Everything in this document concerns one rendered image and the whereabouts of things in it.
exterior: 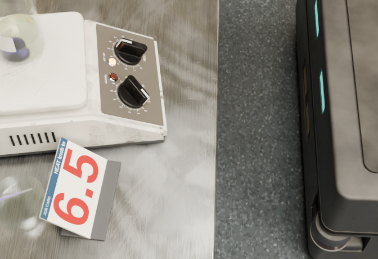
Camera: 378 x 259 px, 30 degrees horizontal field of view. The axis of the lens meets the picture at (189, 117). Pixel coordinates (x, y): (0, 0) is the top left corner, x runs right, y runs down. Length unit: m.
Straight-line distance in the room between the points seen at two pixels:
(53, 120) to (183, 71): 0.18
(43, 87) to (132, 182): 0.14
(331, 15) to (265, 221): 0.47
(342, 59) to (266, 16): 0.55
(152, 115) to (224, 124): 0.93
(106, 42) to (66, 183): 0.16
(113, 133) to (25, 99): 0.10
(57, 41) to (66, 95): 0.07
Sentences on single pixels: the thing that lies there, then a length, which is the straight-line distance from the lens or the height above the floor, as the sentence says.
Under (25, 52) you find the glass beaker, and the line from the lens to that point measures 0.72.
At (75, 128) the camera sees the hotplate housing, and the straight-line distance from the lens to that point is 0.72.
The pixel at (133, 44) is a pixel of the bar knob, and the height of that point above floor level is 0.81.
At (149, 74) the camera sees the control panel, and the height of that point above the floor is 0.79.
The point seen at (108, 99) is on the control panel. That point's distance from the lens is 0.73.
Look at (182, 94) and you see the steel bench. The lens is 0.80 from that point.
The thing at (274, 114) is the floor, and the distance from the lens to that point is 1.69.
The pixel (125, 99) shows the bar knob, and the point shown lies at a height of 0.81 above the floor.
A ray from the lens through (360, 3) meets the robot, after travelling 1.44.
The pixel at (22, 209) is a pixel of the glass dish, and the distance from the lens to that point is 0.75.
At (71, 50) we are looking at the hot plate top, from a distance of 0.74.
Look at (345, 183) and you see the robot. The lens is 1.21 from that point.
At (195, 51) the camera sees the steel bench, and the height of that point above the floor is 0.75.
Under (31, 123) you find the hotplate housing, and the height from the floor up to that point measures 0.82.
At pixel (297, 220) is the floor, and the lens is 1.57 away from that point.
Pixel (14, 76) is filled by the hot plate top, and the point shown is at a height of 0.84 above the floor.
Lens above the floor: 1.42
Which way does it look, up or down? 58 degrees down
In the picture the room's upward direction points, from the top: 2 degrees clockwise
